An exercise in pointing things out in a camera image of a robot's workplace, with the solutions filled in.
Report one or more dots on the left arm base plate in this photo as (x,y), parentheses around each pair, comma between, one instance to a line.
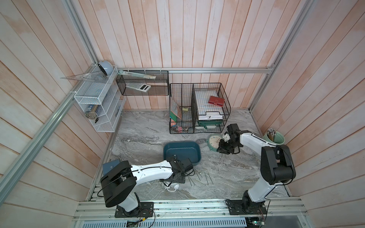
(144,210)

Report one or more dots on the white calculator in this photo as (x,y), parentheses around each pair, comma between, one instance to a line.
(139,87)

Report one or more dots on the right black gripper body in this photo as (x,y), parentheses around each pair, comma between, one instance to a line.
(226,146)

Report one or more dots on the green round alarm clock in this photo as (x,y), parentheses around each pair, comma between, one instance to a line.
(213,142)

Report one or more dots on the teal plastic storage box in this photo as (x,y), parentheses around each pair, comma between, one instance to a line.
(183,150)

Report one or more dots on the black wire wall basket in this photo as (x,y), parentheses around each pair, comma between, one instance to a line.
(143,82)

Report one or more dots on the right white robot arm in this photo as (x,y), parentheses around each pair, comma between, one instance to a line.
(276,163)

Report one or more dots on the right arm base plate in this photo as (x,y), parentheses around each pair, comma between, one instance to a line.
(245,207)

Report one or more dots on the blue box at wall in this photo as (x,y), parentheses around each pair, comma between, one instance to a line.
(107,167)

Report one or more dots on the white twin-bell alarm clock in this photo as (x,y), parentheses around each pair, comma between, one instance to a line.
(171,187)

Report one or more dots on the clear triangle ruler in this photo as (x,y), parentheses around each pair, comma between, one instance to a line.
(97,77)

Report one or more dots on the green file tray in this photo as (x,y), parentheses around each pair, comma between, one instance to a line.
(209,124)

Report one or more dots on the aluminium mounting rail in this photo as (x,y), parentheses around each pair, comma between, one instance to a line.
(286,212)

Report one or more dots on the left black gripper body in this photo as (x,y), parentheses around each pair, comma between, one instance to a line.
(180,179)

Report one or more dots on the red wallet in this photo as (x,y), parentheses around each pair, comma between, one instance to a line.
(217,101)

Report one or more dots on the black wire desk organizer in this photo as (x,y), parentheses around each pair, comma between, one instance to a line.
(183,112)

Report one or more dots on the green pen holder cup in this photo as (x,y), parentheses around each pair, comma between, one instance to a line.
(274,136)

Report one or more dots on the long green ruler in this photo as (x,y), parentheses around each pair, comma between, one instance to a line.
(134,74)

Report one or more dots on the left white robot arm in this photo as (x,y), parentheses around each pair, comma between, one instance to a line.
(118,185)

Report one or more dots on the white wire wall shelf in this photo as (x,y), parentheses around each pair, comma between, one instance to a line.
(108,96)

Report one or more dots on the silver roll on shelf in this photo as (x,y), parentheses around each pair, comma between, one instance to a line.
(92,111)

